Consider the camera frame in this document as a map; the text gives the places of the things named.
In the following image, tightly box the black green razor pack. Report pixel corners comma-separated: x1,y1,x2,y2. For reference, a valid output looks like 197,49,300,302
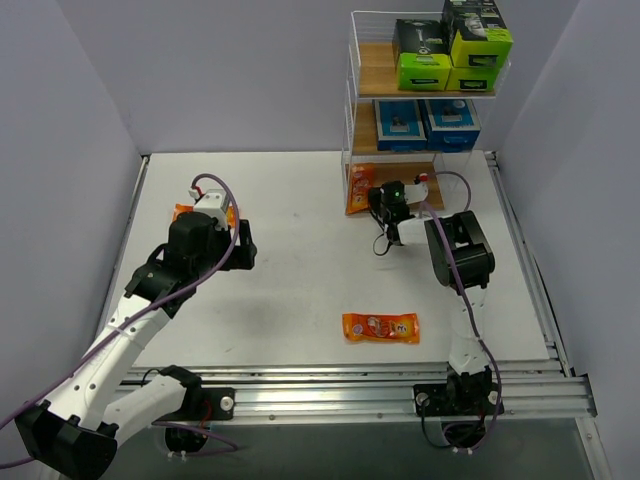
392,19,452,91

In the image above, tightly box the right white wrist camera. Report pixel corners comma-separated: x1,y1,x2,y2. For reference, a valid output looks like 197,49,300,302
404,173,429,205

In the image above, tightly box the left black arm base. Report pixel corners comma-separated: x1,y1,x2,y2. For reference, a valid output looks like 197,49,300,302
198,387,236,422

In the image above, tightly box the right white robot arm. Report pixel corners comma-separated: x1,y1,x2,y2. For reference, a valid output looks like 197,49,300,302
367,181,495,413

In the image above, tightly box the white wire wooden shelf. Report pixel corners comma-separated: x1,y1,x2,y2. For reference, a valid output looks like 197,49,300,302
341,1,514,215

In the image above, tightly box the orange razor bag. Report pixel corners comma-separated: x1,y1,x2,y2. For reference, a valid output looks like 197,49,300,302
346,163,375,215
342,313,420,344
172,203,237,227

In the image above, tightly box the small black green razor box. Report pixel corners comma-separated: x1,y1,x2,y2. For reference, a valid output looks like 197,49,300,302
441,1,514,69

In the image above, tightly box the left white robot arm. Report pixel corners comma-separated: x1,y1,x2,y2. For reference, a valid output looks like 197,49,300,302
14,212,257,479

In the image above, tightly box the blue white razor box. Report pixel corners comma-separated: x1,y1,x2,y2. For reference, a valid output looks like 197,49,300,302
373,100,427,152

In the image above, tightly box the aluminium mounting rail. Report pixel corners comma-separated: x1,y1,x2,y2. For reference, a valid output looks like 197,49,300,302
114,364,596,426

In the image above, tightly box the tall green black razor box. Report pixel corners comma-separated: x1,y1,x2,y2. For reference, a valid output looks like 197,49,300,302
445,66,501,92

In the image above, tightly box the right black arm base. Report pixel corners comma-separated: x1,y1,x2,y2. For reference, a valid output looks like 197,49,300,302
413,383,505,417

